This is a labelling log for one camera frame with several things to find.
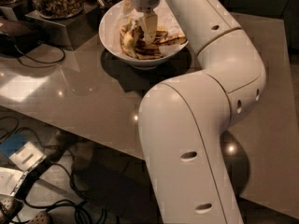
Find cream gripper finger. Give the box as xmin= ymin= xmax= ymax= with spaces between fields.
xmin=122 ymin=0 xmax=133 ymax=15
xmin=139 ymin=10 xmax=158 ymax=44

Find yellow spotted banana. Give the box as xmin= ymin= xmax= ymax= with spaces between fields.
xmin=120 ymin=21 xmax=143 ymax=58

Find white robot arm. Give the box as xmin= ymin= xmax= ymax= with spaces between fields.
xmin=130 ymin=0 xmax=266 ymax=224

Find brown banana peels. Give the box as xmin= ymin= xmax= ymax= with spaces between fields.
xmin=120 ymin=26 xmax=187 ymax=60

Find white ceramic bowl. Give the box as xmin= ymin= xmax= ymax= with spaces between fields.
xmin=98 ymin=0 xmax=190 ymax=71

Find white paper liner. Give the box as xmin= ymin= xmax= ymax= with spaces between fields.
xmin=104 ymin=0 xmax=185 ymax=56

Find steel riser block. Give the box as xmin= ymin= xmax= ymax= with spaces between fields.
xmin=26 ymin=4 xmax=102 ymax=50
xmin=0 ymin=0 xmax=34 ymax=21

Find steel riser block left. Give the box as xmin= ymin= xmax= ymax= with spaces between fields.
xmin=0 ymin=0 xmax=34 ymax=21

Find grey shoe right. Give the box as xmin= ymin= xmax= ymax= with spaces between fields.
xmin=73 ymin=141 xmax=95 ymax=173

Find grey shoe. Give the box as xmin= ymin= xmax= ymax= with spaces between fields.
xmin=73 ymin=141 xmax=95 ymax=173
xmin=44 ymin=131 xmax=74 ymax=162

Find grey shoe left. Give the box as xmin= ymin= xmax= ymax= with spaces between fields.
xmin=44 ymin=131 xmax=74 ymax=162

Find blue and white box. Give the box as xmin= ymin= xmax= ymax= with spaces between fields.
xmin=0 ymin=133 xmax=46 ymax=171

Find white flat box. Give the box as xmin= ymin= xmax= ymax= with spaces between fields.
xmin=0 ymin=167 xmax=24 ymax=197

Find beige clog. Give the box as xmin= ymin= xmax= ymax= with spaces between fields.
xmin=0 ymin=197 xmax=19 ymax=224
xmin=27 ymin=211 xmax=51 ymax=224

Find black cable on table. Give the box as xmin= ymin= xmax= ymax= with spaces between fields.
xmin=8 ymin=39 xmax=66 ymax=67

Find black floor cables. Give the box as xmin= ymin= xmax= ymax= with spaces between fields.
xmin=0 ymin=115 xmax=129 ymax=224

